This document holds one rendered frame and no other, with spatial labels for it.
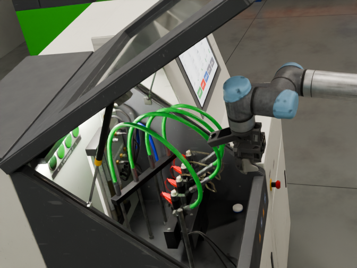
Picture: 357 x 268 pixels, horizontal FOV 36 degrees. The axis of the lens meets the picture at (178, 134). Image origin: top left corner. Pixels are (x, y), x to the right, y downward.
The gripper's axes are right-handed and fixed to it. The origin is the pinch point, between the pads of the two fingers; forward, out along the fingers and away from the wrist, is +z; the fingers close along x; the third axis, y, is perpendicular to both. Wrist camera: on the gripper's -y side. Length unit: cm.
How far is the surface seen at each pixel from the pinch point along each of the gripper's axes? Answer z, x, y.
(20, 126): -29, -17, -59
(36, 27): 142, 269, -292
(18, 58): 222, 315, -380
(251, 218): 28.9, 2.7, -1.3
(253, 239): 26.4, -7.3, 1.9
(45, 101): -26, -2, -60
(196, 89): 15, 52, -34
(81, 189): 3, -13, -52
